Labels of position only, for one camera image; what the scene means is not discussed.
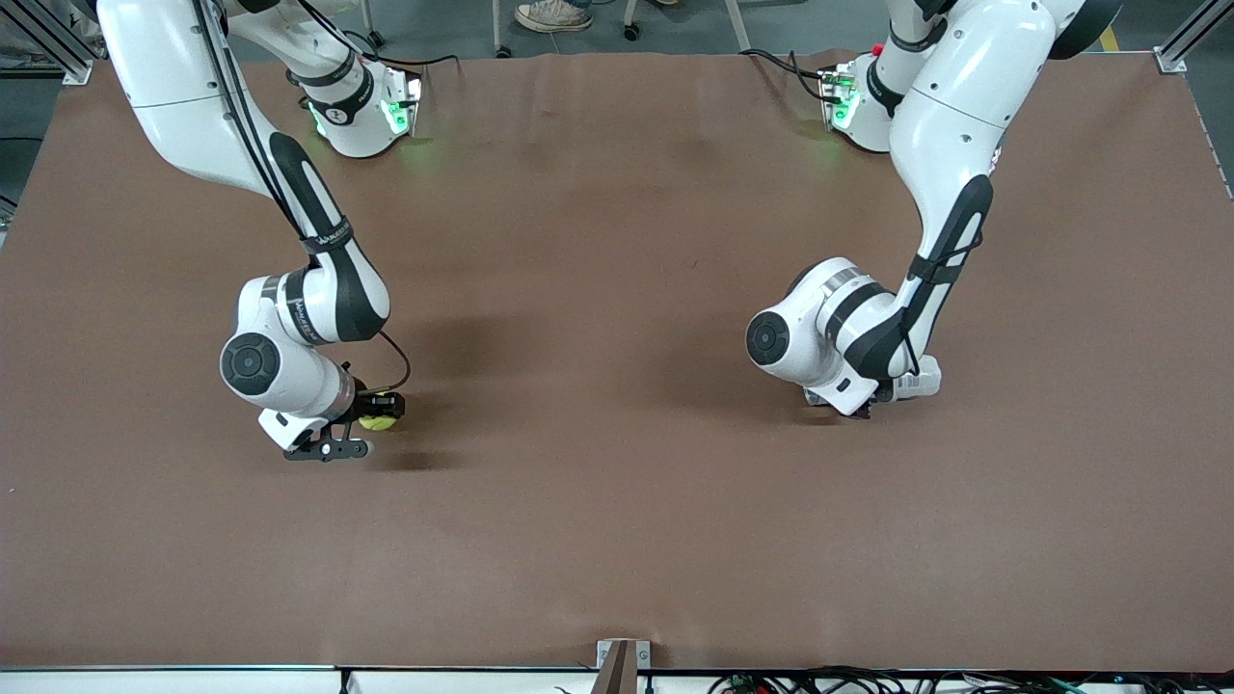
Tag yellow tennis ball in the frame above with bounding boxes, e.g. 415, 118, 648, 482
359, 388, 405, 433

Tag clear tennis ball can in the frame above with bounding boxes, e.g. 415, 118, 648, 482
872, 355, 943, 406

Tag metal arm base connector block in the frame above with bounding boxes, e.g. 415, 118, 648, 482
381, 72, 425, 138

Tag brown paper table cover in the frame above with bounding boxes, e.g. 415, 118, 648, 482
0, 50, 1234, 673

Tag rolling chair base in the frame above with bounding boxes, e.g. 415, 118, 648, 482
622, 0, 754, 52

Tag beige sneaker shoe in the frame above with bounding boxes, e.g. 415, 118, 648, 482
514, 0, 594, 33

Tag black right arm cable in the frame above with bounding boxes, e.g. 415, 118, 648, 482
193, 0, 413, 392

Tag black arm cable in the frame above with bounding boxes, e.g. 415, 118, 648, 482
901, 145, 1008, 379
193, 0, 413, 392

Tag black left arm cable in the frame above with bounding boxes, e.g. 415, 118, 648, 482
901, 145, 1008, 379

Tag tangled black floor cables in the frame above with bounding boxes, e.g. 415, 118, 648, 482
709, 665, 1234, 694

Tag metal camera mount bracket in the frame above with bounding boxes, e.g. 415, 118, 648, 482
590, 639, 652, 694

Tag black base power cable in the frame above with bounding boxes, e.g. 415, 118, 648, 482
740, 48, 830, 102
342, 34, 462, 70

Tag aluminium frame profile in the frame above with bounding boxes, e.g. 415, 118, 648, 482
0, 0, 94, 86
1154, 0, 1234, 75

